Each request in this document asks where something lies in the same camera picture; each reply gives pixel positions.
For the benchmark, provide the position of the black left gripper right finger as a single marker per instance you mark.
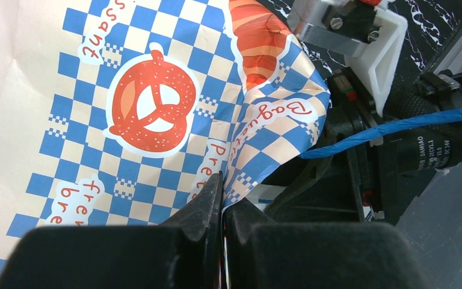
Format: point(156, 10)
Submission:
point(263, 253)

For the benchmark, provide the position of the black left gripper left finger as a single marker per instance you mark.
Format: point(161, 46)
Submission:
point(185, 251)

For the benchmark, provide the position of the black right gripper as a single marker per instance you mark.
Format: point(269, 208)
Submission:
point(330, 189)

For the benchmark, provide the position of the checkered brown paper bag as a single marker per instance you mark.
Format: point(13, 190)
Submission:
point(116, 113)

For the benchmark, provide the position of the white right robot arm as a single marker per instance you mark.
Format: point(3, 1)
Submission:
point(419, 132)

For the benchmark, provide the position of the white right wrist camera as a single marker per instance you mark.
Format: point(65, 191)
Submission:
point(366, 33)

